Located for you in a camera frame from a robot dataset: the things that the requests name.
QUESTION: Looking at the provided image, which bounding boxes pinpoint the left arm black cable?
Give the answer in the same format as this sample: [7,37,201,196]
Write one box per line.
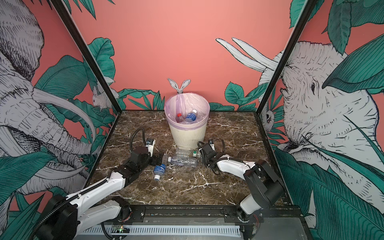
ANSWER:
[129,127,148,152]

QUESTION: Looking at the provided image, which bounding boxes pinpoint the black front rail frame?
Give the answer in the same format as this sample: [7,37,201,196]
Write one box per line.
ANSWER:
[74,203,313,240]

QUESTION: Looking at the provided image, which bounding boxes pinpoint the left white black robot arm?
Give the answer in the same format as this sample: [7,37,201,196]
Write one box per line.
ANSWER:
[29,147,164,240]

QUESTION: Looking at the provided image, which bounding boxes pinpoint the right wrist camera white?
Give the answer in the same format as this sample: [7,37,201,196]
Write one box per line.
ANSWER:
[209,140,216,151]

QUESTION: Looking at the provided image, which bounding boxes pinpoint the clear bottle green band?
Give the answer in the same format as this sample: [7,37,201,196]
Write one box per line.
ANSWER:
[176,149,201,159]

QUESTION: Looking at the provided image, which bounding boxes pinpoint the white ribbed waste bin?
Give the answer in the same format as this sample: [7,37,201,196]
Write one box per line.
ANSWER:
[169,123,207,149]

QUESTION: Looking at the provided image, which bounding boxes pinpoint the blue label bottle white cap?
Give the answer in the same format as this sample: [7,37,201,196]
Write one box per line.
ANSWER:
[154,164,166,181]

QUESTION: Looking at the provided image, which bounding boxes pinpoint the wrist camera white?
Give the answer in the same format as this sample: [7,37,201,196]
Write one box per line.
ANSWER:
[209,140,216,151]
[146,138,156,157]

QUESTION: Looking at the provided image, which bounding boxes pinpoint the black frame post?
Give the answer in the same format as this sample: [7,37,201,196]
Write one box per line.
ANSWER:
[256,0,317,117]
[51,0,122,115]

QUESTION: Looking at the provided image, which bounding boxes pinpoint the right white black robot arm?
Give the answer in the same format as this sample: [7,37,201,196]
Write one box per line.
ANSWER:
[198,141,285,222]

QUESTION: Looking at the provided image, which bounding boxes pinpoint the pink plastic bin liner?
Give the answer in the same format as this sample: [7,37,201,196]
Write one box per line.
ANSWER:
[164,93,210,130]

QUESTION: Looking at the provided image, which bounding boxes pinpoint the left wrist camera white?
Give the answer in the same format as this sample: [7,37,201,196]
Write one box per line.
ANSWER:
[146,138,156,157]

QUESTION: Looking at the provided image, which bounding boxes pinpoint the white slotted vent strip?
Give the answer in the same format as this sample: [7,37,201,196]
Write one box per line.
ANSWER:
[80,224,241,236]

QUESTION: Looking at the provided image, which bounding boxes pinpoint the right black frame post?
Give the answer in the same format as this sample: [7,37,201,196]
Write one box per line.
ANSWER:
[256,0,317,117]

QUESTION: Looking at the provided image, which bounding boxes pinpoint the left black frame post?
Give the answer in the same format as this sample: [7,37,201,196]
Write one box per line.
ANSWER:
[51,0,122,115]

